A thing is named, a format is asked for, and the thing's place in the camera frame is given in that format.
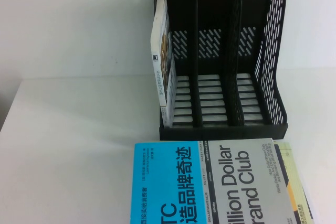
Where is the white self-driving book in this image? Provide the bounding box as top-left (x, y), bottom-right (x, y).
top-left (148, 0), bottom-right (177, 129)

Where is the blue and grey book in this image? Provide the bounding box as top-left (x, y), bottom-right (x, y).
top-left (128, 137), bottom-right (299, 224)

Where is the black plastic book stand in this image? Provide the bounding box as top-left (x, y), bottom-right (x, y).
top-left (153, 0), bottom-right (290, 141)

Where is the pale yellow book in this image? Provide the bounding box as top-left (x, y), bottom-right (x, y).
top-left (272, 141), bottom-right (315, 224)

